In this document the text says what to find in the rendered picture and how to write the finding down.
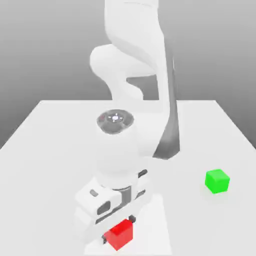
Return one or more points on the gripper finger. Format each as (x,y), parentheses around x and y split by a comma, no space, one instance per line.
(104,239)
(132,218)

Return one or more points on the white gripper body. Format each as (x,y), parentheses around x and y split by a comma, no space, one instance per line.
(112,219)

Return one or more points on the small red cube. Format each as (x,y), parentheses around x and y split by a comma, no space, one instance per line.
(120,235)

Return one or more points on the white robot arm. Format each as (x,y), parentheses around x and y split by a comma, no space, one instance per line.
(118,152)

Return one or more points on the small green cube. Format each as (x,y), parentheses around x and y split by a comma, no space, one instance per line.
(217,181)

